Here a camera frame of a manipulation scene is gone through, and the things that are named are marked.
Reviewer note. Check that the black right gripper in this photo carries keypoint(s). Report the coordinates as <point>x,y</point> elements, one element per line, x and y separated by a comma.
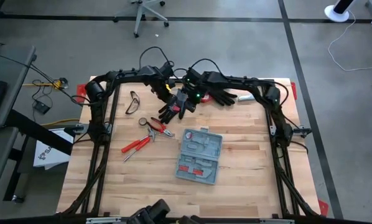
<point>197,91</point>

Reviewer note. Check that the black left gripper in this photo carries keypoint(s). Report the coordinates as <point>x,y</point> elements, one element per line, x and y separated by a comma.
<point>162,83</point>

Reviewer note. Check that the black glove with red label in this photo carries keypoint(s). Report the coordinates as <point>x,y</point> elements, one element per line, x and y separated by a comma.
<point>170,113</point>

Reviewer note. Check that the round white-red tape roll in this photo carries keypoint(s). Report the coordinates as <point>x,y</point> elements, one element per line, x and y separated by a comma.
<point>189,135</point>

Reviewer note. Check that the grey plastic tool case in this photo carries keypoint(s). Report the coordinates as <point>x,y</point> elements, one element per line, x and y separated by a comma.
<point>201,149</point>

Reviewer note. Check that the red hex key set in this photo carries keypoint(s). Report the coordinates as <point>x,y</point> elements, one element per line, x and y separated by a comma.
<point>183,168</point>

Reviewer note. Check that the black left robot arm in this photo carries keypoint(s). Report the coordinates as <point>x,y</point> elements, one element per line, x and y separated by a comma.
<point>127,74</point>

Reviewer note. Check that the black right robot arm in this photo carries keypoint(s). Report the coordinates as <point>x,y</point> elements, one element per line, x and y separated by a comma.
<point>245,82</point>

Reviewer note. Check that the plain black work glove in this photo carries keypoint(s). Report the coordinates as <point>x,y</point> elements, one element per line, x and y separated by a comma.
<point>223,97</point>

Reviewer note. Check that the clear safety glasses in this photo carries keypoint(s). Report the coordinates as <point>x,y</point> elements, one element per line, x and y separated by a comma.
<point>135,97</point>

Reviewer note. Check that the black tape roll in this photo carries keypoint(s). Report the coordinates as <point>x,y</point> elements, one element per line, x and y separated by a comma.
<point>139,121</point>

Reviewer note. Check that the small red bit holder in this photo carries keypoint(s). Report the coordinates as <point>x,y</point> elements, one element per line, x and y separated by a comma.
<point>198,172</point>

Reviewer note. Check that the grey office chair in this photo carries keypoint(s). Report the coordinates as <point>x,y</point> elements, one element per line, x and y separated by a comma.
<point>139,18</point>

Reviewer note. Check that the black blocky object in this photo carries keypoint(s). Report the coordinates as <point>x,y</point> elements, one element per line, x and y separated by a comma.
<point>192,220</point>
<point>151,213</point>

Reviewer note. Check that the black power adapter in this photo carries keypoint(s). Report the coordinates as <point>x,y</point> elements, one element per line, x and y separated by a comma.
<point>41,107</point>

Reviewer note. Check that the white printed box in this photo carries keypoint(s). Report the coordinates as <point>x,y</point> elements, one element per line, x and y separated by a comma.
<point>49,155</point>

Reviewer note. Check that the black diagonal bar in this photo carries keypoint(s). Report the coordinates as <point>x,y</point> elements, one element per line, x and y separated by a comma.
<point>39,133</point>

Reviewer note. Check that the white-based tower fan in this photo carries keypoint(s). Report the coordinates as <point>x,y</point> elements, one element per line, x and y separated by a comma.
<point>335,15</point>

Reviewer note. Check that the black desk leg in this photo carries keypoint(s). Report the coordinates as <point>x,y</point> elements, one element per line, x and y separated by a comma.
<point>15,177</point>

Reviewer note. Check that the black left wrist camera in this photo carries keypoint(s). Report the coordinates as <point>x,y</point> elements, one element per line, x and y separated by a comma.
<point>167,68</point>

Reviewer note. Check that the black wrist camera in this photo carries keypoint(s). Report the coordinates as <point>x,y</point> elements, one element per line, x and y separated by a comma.
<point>167,68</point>
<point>193,76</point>

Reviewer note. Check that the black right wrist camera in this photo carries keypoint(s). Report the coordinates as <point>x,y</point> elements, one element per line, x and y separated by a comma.
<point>193,76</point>

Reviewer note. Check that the black aluminium table frame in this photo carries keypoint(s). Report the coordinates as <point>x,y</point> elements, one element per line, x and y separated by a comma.
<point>114,102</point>

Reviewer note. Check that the red corner bracket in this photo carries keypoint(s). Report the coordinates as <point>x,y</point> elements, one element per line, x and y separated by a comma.
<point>81,91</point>
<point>323,208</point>
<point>293,90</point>

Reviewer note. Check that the silver metal bracket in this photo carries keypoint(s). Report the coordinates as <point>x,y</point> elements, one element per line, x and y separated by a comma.
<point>276,221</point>
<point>102,220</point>

